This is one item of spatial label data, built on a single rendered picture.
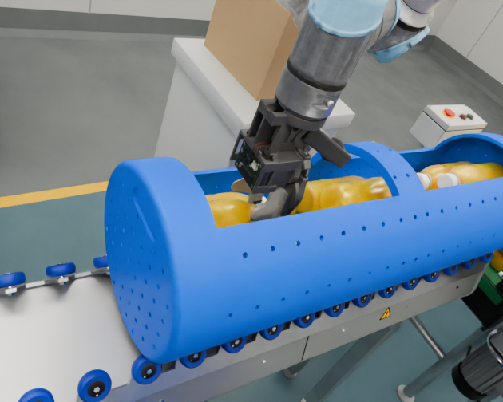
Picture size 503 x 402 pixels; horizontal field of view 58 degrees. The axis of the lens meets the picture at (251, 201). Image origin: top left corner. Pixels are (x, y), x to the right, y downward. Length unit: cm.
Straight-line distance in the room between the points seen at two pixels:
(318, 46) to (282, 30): 40
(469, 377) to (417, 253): 79
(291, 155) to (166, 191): 17
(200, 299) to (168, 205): 12
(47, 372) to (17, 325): 9
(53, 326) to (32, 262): 124
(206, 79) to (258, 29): 15
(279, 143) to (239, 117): 33
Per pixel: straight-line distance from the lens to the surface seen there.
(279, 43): 91
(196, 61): 103
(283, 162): 58
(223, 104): 94
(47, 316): 80
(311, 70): 52
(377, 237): 73
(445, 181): 104
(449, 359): 194
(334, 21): 50
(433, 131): 147
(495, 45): 588
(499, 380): 153
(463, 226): 91
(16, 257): 204
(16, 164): 241
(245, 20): 99
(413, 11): 98
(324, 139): 61
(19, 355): 77
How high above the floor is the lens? 161
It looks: 40 degrees down
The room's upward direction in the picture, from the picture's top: 25 degrees clockwise
